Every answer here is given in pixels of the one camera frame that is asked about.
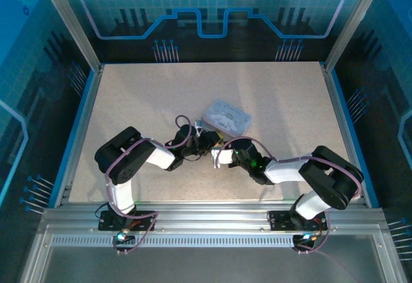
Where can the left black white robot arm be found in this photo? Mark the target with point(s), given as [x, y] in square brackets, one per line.
[125, 160]

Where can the pale blue cartoon tin box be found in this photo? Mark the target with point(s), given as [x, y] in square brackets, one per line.
[227, 115]

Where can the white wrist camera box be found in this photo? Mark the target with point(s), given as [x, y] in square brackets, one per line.
[225, 157]
[199, 124]

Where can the grey lower panel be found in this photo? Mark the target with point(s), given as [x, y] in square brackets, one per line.
[209, 263]

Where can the slotted aluminium strip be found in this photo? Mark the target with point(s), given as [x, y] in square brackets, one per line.
[209, 240]

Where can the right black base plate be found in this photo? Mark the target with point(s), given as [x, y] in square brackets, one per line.
[280, 220]

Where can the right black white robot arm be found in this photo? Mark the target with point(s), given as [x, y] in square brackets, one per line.
[331, 173]

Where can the left aluminium side rail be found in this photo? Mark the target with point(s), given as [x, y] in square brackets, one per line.
[86, 115]

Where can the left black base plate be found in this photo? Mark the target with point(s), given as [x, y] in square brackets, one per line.
[109, 222]

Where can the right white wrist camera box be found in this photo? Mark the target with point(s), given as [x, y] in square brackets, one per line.
[225, 157]

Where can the right aluminium frame post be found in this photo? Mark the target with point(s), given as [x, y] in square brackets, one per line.
[351, 22]

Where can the right aluminium side rail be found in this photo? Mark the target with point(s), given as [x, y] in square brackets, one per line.
[340, 115]

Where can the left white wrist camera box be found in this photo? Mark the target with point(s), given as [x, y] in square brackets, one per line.
[199, 124]

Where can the aluminium side rail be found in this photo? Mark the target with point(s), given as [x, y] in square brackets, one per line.
[340, 115]
[86, 115]

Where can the aluminium frame post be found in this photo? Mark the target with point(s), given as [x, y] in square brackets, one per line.
[351, 22]
[71, 22]

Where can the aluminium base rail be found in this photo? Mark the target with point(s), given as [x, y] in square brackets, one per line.
[209, 215]

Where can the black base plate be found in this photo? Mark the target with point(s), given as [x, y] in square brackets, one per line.
[280, 220]
[109, 222]

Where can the left aluminium frame post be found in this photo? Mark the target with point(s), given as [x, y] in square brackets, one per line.
[71, 22]

